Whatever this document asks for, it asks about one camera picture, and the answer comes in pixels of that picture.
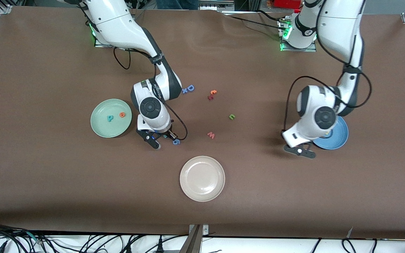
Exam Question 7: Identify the beige plate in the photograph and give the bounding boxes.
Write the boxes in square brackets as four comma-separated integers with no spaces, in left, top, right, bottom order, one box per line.
[179,156,226,202]

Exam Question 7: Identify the light green plate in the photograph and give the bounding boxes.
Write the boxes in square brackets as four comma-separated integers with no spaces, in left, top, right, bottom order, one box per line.
[90,98,133,138]

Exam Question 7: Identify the blue plate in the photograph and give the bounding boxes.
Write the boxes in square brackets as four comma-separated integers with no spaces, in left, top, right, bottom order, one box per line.
[313,116,349,150]

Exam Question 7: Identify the red box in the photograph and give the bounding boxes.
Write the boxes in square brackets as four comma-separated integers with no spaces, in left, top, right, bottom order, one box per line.
[268,0,303,9]

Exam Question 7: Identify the person legs in jeans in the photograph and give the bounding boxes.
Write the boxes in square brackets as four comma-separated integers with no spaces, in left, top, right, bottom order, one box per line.
[157,0,199,9]

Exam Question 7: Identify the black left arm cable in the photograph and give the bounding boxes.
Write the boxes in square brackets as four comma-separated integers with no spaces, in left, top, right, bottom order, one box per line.
[283,0,372,151]

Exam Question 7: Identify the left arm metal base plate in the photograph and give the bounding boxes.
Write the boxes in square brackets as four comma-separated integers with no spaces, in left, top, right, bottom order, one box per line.
[279,18,317,52]

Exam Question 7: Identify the metal table edge bracket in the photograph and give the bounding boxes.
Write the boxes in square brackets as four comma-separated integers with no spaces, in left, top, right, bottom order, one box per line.
[179,224,209,253]

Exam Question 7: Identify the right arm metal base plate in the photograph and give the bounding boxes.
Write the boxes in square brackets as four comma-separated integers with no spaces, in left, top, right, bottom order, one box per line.
[94,35,111,48]

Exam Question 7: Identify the black base supply cable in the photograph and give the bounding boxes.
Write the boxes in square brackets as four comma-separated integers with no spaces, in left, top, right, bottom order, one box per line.
[228,10,287,30]

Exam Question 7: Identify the tangled black cable bundle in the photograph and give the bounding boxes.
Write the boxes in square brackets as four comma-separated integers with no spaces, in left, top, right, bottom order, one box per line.
[0,221,50,253]

